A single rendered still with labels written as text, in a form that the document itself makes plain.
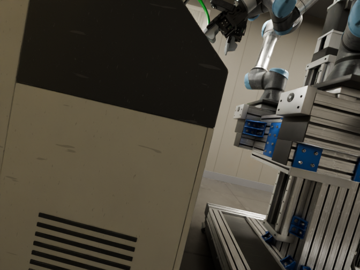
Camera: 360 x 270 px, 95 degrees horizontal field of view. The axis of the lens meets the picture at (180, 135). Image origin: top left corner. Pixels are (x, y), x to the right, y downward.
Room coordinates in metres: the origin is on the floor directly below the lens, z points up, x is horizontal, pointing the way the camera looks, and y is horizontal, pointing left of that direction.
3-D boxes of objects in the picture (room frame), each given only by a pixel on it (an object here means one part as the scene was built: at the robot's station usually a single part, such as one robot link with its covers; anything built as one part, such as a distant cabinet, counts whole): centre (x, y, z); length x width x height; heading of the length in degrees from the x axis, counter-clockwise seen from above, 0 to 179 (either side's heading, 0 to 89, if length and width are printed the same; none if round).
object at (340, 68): (0.61, -0.55, 1.09); 0.15 x 0.15 x 0.10
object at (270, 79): (1.11, -0.53, 1.20); 0.13 x 0.12 x 0.14; 45
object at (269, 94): (1.10, -0.53, 1.09); 0.15 x 0.15 x 0.10
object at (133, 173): (0.81, 0.19, 0.39); 0.70 x 0.58 x 0.79; 178
